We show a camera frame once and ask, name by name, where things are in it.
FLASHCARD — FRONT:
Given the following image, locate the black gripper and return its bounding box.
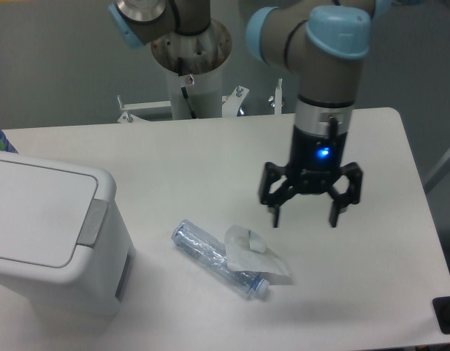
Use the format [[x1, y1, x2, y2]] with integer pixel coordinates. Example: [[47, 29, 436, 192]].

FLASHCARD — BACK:
[[258, 127, 363, 228]]

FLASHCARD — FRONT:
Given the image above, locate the white push-lid trash can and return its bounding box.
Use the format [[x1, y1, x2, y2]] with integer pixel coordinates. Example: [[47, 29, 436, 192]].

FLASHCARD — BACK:
[[0, 151, 135, 315]]

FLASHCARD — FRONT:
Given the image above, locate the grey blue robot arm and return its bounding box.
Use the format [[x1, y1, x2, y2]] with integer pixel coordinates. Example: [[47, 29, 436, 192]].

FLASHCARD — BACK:
[[108, 1, 390, 226]]

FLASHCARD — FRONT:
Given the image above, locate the crumpled white paper wrapper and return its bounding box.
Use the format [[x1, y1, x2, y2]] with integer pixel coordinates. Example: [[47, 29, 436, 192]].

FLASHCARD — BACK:
[[224, 224, 291, 276]]

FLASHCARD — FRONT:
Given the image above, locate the crushed clear plastic bottle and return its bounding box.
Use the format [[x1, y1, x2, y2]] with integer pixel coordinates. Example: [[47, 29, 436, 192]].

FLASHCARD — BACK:
[[171, 220, 270, 299]]

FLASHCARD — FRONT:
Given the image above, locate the white furniture leg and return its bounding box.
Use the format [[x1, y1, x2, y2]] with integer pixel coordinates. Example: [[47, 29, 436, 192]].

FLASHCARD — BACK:
[[423, 147, 450, 194]]

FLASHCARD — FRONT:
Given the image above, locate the black clamp at table edge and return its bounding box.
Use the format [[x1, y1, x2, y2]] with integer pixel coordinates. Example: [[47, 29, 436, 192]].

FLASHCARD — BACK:
[[432, 296, 450, 335]]

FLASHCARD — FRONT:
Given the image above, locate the white metal base frame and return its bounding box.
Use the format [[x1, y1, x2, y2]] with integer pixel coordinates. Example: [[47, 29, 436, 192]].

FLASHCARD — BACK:
[[116, 78, 287, 124]]

